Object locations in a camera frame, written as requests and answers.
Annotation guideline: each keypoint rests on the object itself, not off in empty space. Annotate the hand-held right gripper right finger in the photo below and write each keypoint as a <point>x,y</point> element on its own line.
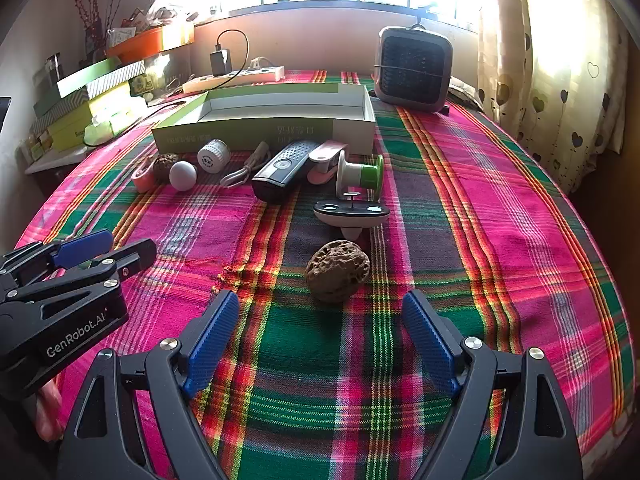
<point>430,342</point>

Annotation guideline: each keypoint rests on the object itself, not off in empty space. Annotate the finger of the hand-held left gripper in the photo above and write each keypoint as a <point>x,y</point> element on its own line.
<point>135,256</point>
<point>82,249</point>

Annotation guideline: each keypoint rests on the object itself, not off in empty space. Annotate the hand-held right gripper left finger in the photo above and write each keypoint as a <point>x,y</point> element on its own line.
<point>215,340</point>

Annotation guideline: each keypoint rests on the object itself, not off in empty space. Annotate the pink clip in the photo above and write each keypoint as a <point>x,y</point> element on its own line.
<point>144,176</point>

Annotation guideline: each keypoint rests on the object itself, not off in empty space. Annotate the white ball with pin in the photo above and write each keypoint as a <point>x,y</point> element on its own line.
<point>182,176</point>

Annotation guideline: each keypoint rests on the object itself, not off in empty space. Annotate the small brown walnut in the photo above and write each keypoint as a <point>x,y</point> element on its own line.
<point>165,166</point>

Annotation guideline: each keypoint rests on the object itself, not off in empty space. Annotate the large brown walnut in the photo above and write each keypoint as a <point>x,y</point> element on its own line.
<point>337,270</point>

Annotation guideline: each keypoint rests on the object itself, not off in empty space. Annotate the white ribbed cylinder cap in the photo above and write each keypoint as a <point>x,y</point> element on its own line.
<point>212,156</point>

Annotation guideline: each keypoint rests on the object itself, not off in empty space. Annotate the white black oval gadget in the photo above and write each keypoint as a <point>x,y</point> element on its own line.
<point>350,215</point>

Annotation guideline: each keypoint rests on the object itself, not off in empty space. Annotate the black handheld device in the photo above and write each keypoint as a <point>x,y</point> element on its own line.
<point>280,175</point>

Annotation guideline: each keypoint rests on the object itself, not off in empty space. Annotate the green white spool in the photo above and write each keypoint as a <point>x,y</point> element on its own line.
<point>357,172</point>

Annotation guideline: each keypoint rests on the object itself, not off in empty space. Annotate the green white cardboard box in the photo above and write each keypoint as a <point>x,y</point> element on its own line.
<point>300,127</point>

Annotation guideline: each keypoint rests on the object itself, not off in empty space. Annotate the pink white folding gadget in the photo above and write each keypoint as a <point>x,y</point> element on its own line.
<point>325,157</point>

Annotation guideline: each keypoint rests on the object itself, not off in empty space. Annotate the person's left hand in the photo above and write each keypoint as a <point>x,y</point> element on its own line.
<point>49,407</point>

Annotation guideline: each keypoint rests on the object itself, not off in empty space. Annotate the white side table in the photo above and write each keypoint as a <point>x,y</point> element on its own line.
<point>50,162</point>

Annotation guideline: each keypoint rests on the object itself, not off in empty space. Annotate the pink green plaid blanket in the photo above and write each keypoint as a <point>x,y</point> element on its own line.
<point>500,260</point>

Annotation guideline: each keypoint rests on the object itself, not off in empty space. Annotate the green tissue pack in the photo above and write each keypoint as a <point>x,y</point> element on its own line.
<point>112,127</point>

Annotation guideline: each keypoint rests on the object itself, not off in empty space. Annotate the yellow green box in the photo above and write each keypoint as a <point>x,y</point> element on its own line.
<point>80,105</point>

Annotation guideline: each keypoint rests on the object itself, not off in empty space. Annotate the green printed small box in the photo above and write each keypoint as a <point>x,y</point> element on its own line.
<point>142,85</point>

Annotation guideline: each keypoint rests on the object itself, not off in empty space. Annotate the white power strip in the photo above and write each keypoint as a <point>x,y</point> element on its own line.
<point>235,80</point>

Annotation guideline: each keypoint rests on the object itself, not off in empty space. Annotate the black charger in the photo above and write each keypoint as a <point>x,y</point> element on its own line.
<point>220,62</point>

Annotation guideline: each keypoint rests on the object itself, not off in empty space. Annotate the orange box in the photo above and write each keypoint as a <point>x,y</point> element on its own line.
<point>150,42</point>

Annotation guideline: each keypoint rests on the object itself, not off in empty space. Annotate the white mug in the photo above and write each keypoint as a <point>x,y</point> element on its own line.
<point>120,36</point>

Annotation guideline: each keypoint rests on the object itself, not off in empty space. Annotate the white plug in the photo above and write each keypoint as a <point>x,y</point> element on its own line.
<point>256,64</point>

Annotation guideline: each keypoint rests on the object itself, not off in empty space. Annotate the pile of small packets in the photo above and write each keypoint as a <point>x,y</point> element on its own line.
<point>165,12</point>

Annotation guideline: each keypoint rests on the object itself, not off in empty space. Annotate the grey space heater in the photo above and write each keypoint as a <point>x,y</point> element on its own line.
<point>412,67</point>

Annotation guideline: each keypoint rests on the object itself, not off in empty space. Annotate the heart print curtain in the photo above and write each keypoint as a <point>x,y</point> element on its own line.
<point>550,85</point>

